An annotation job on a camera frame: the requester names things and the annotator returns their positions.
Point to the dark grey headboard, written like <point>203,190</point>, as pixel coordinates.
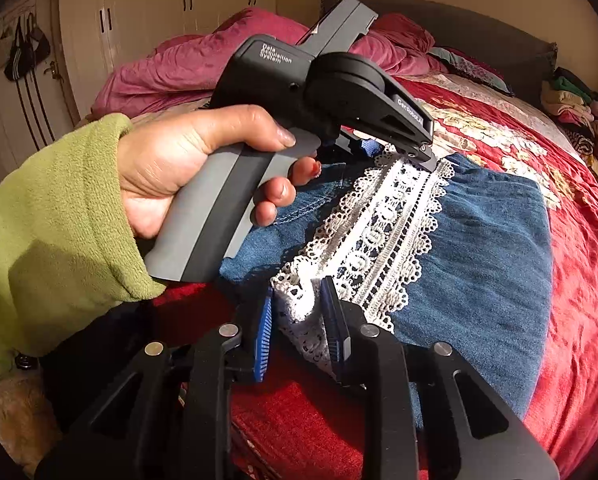
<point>479,25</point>

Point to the patterned pillow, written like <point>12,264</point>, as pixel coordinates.
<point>471,67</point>

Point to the pile of folded clothes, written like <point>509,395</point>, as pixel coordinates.
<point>584,110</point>

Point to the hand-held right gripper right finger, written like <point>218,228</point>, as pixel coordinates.
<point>335,330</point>

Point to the cream wardrobe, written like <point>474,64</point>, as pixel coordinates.
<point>154,10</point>

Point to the blue denim pants lace trim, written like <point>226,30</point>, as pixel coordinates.
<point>479,260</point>

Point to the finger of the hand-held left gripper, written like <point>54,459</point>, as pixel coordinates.
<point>421,157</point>
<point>371,147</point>

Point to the pink duvet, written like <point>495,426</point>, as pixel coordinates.
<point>179,65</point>

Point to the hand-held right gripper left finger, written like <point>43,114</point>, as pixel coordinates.
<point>263,340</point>

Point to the red floral blanket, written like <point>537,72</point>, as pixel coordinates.
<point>579,310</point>

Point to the beige fuzzy cloth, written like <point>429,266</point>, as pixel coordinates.
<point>19,420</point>

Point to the person's left hand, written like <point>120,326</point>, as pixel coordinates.
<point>169,160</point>

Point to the white door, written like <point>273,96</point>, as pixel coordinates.
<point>9,120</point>

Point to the dark hanging bag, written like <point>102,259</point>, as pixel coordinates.
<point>24,55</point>

